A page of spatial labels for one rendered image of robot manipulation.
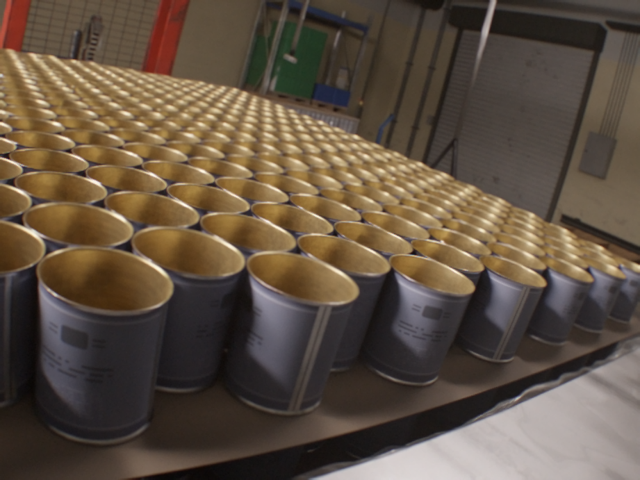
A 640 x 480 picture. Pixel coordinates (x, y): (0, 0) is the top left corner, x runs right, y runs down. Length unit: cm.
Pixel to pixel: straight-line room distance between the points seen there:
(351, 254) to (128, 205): 17
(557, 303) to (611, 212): 886
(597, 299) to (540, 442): 34
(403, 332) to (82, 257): 22
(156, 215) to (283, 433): 19
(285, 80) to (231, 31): 158
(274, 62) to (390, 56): 392
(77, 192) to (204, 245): 12
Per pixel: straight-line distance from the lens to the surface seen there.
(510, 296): 47
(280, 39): 944
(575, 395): 48
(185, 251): 35
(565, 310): 59
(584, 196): 965
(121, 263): 29
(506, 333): 49
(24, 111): 69
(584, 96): 988
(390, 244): 47
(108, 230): 35
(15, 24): 171
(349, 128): 616
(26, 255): 31
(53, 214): 35
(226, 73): 1026
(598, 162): 943
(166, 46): 181
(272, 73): 942
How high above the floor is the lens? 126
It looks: 14 degrees down
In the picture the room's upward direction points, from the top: 15 degrees clockwise
